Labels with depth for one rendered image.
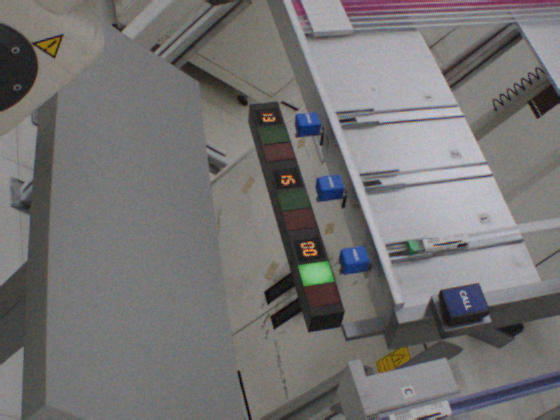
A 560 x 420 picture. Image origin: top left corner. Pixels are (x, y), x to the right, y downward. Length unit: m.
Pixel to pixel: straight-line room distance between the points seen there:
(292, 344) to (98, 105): 0.65
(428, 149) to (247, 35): 1.44
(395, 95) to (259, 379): 0.58
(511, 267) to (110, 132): 0.50
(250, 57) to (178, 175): 1.58
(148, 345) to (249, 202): 0.88
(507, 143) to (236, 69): 1.27
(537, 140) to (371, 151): 2.28
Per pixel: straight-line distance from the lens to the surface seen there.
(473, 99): 3.62
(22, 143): 1.90
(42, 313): 0.77
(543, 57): 1.37
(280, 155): 1.12
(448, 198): 1.11
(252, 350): 1.56
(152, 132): 1.05
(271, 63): 2.63
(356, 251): 1.01
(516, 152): 3.40
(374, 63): 1.26
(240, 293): 1.62
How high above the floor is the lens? 1.11
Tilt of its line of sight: 26 degrees down
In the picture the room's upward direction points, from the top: 53 degrees clockwise
